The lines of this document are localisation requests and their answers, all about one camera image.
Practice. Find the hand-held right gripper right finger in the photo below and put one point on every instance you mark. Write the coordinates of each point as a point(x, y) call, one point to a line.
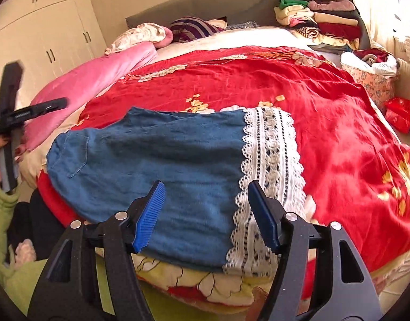
point(263, 217)

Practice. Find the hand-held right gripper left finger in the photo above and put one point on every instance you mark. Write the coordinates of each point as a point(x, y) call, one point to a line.
point(148, 220)

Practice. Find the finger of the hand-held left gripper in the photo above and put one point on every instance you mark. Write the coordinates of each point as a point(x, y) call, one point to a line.
point(34, 110)

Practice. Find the blue pants with lace trim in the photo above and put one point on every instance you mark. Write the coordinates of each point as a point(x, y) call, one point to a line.
point(158, 160)

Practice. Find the pink quilt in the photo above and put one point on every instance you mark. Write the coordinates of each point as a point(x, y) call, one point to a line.
point(91, 77)

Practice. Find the cream wardrobe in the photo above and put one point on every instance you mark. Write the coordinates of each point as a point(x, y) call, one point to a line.
point(40, 23)

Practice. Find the cream floral bedding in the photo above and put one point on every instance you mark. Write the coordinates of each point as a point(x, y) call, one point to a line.
point(205, 282)

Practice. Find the person's dark trouser leg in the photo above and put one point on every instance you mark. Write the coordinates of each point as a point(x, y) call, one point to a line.
point(40, 220)

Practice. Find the red floral blanket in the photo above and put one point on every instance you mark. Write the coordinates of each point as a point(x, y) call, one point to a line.
point(325, 123)

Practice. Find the cream pink floral pillow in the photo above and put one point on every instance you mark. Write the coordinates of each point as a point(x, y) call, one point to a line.
point(138, 35)

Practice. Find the person's green jacket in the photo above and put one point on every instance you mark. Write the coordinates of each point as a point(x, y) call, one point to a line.
point(20, 284)

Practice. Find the floral fabric basket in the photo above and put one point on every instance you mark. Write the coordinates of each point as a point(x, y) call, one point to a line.
point(369, 82)

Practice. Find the red bag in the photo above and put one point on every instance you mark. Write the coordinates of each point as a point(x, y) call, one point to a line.
point(400, 113)

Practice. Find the purple striped pillow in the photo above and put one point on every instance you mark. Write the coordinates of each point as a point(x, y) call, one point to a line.
point(191, 28)

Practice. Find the white bed sheet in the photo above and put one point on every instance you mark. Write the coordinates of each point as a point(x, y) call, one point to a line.
point(258, 36)

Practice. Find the blue patterned cloth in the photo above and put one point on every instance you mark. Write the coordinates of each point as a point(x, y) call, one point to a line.
point(241, 25)

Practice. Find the crumpled maroon white clothes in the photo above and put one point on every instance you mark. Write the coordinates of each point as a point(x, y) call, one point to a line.
point(375, 60)

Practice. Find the grey bed headboard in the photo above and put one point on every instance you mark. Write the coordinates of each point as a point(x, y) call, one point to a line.
point(208, 3)

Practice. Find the stack of folded clothes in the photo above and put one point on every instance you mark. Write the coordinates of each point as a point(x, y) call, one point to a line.
point(332, 20)

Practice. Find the sheer white curtain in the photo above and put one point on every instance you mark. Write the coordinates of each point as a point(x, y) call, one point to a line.
point(375, 0)

